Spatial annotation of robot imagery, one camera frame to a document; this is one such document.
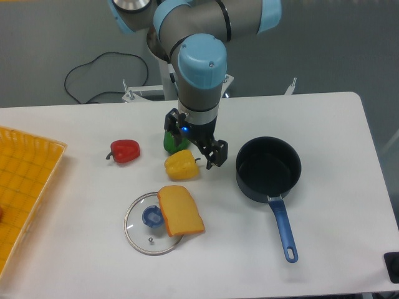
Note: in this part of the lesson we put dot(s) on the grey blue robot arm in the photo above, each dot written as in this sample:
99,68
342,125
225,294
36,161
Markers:
227,19

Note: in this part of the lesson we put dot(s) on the glass lid blue knob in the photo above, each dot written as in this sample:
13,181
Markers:
145,227

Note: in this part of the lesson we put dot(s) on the yellow toy bell pepper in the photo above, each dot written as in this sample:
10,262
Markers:
181,166

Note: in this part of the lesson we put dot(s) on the yellow woven tray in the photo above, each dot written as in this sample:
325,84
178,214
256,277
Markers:
28,163

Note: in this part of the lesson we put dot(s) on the green toy bell pepper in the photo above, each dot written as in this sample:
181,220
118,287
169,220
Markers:
171,147

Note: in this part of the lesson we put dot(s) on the black device at table edge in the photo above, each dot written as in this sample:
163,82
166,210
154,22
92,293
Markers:
391,262

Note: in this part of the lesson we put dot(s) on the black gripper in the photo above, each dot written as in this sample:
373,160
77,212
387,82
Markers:
202,136

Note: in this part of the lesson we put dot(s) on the red toy bell pepper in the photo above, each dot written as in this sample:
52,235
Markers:
124,151

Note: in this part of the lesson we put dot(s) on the dark pot blue handle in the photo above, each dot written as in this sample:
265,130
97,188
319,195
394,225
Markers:
267,168

